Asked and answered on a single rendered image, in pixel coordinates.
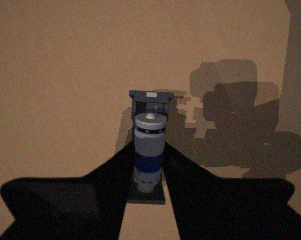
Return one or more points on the grey cylindrical battery with blue band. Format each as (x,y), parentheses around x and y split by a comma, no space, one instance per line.
(149,142)

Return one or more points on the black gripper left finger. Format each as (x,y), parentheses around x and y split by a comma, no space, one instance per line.
(100,196)

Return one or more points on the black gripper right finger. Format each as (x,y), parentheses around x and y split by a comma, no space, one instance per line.
(198,197)

